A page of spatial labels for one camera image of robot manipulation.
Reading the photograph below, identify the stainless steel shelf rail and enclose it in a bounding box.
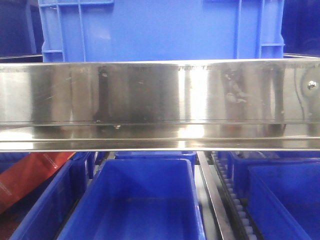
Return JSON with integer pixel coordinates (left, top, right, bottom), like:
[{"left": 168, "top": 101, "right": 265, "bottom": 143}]
[{"left": 0, "top": 57, "right": 320, "bottom": 152}]

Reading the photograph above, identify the steel divider bar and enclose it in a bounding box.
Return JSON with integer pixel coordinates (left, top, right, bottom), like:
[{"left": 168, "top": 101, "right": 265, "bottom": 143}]
[{"left": 197, "top": 151, "right": 235, "bottom": 240}]

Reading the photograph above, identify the blue bin shelf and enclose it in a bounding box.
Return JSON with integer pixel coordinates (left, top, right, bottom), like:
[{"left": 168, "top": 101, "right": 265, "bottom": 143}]
[
  {"left": 0, "top": 152, "right": 96, "bottom": 240},
  {"left": 58, "top": 159, "right": 206, "bottom": 240},
  {"left": 247, "top": 163, "right": 320, "bottom": 240}
]

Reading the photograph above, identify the red plastic bag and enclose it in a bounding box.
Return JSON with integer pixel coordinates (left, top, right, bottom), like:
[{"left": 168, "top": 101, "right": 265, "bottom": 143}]
[{"left": 0, "top": 151, "right": 75, "bottom": 213}]

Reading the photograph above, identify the blue bin behind centre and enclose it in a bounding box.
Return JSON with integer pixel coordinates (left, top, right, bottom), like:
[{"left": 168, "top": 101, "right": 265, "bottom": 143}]
[{"left": 114, "top": 150, "right": 197, "bottom": 173}]

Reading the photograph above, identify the large blue crate upper shelf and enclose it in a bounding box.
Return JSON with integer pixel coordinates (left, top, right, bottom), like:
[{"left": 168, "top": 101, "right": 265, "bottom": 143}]
[{"left": 38, "top": 0, "right": 284, "bottom": 62}]

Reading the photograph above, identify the blue bin right lower shelf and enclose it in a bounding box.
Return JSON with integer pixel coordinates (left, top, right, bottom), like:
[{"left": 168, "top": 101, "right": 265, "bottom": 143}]
[{"left": 247, "top": 163, "right": 320, "bottom": 240}]

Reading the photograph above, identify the blue bin left lower shelf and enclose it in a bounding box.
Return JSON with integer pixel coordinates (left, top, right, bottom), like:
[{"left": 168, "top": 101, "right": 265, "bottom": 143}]
[{"left": 0, "top": 152, "right": 96, "bottom": 240}]

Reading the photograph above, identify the blue bin centre lower shelf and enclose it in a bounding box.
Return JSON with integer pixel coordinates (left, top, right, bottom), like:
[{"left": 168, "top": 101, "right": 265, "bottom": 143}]
[{"left": 58, "top": 159, "right": 206, "bottom": 240}]

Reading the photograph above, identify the white roller conveyor track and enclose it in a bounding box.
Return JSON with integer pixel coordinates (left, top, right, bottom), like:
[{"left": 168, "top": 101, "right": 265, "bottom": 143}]
[{"left": 210, "top": 151, "right": 263, "bottom": 240}]

